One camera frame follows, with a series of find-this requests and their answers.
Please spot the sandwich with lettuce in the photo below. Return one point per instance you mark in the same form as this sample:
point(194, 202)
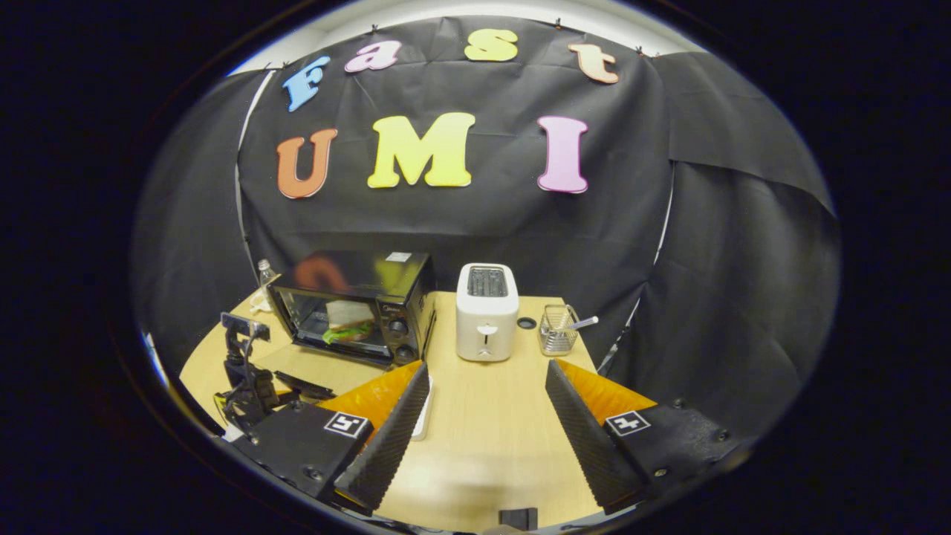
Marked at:
point(349, 321)

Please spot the black backdrop cloth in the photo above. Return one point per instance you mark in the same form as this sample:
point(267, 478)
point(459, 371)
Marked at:
point(483, 215)

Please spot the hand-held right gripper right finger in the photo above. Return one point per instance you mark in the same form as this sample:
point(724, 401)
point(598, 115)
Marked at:
point(587, 438)

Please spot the white rectangular tray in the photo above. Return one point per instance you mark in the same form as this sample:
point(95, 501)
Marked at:
point(424, 416)

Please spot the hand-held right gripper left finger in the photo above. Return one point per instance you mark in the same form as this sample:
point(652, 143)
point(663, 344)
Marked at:
point(390, 446)

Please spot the clear plastic water bottle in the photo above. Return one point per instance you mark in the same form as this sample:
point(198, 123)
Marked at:
point(265, 273)

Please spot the silver spoon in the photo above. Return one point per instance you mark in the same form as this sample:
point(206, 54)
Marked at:
point(585, 322)

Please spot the black electric oven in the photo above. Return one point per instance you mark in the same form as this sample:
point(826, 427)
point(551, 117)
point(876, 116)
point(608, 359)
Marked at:
point(401, 297)

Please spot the small black box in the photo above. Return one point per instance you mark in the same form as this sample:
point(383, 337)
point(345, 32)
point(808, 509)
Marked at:
point(518, 519)

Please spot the white toaster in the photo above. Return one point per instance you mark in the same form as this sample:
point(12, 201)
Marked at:
point(487, 319)

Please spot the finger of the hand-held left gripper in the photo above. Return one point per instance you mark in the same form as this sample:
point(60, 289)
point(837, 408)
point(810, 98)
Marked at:
point(304, 386)

